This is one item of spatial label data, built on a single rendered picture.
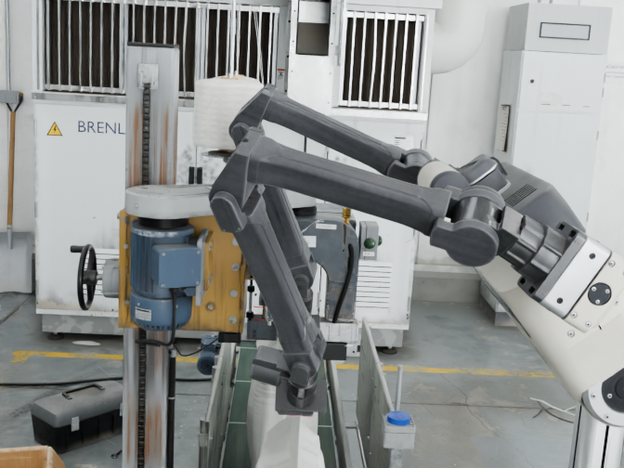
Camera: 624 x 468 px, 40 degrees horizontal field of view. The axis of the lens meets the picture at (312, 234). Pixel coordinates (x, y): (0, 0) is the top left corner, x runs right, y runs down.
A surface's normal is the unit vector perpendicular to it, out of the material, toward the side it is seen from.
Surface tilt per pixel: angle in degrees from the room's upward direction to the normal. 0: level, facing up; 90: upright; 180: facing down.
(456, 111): 90
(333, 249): 90
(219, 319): 90
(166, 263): 90
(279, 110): 107
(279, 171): 117
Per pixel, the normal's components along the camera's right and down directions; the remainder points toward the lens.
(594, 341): 0.36, 0.60
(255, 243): -0.22, 0.63
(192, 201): 0.65, 0.19
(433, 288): 0.04, 0.21
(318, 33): 0.06, -0.56
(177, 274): 0.45, 0.21
